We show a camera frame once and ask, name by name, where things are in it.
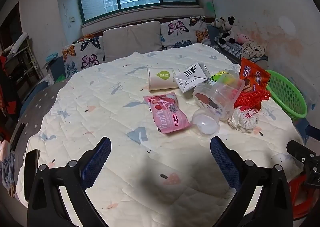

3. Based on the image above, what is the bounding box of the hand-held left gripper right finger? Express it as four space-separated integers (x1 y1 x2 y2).
210 136 293 227

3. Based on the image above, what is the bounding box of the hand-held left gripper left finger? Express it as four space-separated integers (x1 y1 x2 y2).
27 136 112 227

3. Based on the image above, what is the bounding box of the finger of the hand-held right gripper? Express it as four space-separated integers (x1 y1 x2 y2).
305 125 320 142
287 140 316 165

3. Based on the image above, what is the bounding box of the clear plastic capsule half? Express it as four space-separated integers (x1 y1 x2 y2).
191 108 220 138

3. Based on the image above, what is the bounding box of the green plastic basket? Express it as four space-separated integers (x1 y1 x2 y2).
265 70 307 120

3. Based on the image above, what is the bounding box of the pink snack packet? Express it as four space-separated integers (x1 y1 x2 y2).
143 93 192 135

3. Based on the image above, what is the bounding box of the red plastic stool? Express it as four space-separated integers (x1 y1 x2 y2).
287 174 316 219

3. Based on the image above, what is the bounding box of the crumpled white paper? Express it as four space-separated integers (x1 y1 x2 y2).
228 106 258 133

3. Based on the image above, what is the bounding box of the clear plastic jar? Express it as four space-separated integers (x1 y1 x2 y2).
192 77 246 120

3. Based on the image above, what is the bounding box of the red mesh bag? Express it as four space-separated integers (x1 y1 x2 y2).
234 88 271 113

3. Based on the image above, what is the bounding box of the grey star blanket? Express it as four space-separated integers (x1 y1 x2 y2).
7 77 70 185

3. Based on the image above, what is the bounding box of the orange snack bag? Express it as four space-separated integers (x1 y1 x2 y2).
239 58 271 93

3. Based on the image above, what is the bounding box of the black remote control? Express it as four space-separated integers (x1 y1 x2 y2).
10 122 26 153

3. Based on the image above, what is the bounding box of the white milk carton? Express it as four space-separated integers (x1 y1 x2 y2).
174 63 210 93

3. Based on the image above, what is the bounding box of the grey knit cloth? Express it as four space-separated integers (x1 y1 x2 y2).
0 153 16 198

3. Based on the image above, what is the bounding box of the white paper cup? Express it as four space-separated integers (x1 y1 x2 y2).
147 67 181 92

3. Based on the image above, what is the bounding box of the spotted beige cloth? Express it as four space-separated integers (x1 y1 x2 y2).
241 41 267 59

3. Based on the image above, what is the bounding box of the butterfly print pillow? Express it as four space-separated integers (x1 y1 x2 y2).
61 36 105 79
160 16 212 49

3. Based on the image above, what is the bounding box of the plush toy pile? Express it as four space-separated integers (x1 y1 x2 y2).
214 37 268 64

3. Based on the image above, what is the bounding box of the pink plush toy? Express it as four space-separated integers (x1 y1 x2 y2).
236 33 251 44

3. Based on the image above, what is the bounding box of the beige cushion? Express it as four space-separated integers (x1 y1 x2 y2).
102 21 163 63

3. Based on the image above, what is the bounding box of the black and white mouse plush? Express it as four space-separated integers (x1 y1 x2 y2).
219 16 241 44

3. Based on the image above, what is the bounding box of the cluttered metal shelf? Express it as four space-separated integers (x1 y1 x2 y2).
0 32 43 88

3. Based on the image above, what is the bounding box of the small cow plush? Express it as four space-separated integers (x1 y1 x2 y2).
214 17 226 30

